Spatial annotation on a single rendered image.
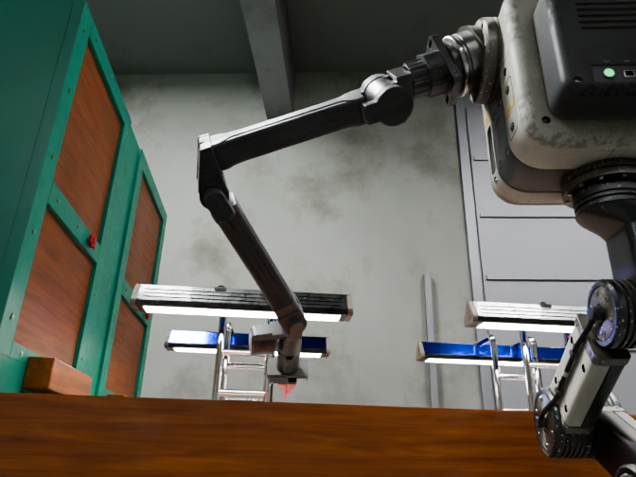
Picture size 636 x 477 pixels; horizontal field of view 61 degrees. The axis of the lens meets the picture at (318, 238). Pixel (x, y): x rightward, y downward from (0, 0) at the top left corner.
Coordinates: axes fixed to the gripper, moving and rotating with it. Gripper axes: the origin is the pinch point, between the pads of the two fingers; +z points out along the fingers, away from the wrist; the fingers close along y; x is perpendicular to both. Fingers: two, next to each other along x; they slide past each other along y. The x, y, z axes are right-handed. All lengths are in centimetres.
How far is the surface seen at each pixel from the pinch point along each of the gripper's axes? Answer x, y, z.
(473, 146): -268, -133, 4
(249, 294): -24.6, 11.6, -14.1
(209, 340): -59, 28, 29
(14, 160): -16, 67, -53
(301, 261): -215, -13, 79
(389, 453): 27.6, -21.2, -10.5
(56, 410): 23, 47, -14
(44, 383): 10, 55, -10
